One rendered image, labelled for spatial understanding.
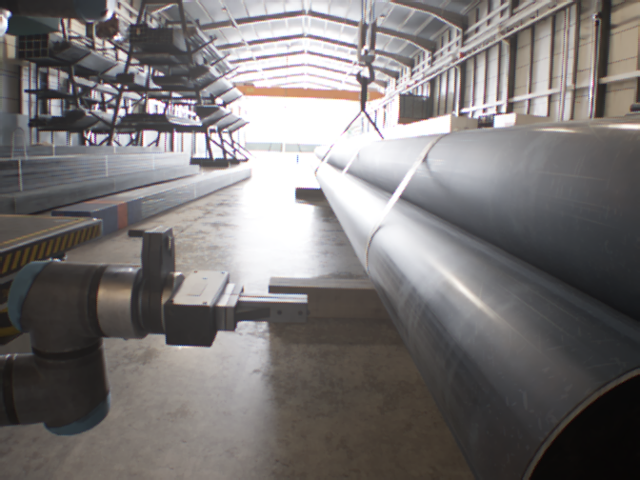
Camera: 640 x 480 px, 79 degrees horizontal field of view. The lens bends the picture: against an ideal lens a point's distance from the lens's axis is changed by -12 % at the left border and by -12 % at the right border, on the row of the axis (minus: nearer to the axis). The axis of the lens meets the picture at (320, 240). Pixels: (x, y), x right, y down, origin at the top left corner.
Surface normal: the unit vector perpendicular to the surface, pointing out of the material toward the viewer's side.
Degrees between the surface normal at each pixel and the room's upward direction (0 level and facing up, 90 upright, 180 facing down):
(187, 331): 90
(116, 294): 60
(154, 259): 90
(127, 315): 90
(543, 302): 19
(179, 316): 90
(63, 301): 73
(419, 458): 0
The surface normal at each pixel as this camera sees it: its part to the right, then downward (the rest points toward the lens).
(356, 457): 0.04, -0.98
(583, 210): -0.99, -0.10
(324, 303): 0.04, 0.20
